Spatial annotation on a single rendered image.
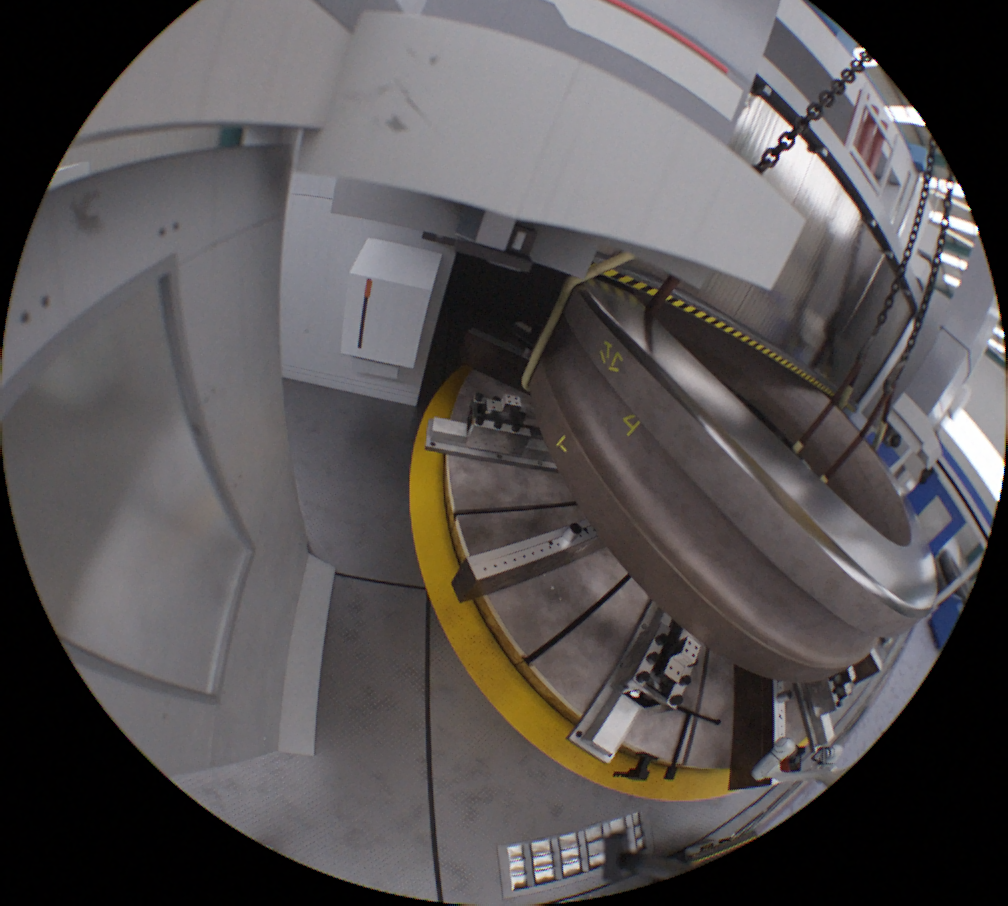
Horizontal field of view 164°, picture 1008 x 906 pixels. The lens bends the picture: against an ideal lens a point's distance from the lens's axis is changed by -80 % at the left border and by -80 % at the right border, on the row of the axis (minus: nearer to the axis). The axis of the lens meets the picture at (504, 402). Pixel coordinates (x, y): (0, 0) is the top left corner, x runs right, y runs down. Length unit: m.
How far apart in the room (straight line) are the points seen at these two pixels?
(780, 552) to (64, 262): 2.06
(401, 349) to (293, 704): 2.48
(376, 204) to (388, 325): 1.12
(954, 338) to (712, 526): 5.43
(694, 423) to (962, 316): 5.65
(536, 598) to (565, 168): 2.17
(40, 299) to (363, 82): 0.65
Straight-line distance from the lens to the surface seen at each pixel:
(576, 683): 2.28
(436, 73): 0.78
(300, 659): 2.24
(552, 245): 1.83
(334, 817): 2.41
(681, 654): 2.09
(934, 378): 6.38
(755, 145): 3.58
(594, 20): 1.34
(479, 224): 1.58
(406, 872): 2.53
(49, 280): 0.55
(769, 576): 1.95
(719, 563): 1.93
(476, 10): 1.29
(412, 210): 1.78
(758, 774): 2.50
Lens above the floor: 2.29
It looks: 35 degrees down
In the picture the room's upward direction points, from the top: 23 degrees clockwise
